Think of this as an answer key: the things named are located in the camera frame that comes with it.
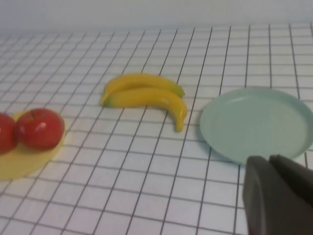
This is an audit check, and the yellow plastic plate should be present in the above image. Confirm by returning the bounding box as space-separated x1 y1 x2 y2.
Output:
0 110 67 182

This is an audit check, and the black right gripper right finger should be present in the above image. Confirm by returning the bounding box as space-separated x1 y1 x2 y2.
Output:
270 154 313 201

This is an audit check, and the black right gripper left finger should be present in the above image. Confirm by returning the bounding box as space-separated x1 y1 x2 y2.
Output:
242 155 313 235

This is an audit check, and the red apple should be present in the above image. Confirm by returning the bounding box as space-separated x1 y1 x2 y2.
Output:
0 112 18 156
15 108 66 150

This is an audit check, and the white black-grid tablecloth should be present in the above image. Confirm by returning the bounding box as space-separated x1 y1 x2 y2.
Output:
0 22 313 235

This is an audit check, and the pale green plastic plate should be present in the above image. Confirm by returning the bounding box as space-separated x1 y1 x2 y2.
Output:
199 87 313 165

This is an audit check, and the yellow banana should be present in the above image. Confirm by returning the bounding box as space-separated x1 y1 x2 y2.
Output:
104 88 188 133
101 72 186 106

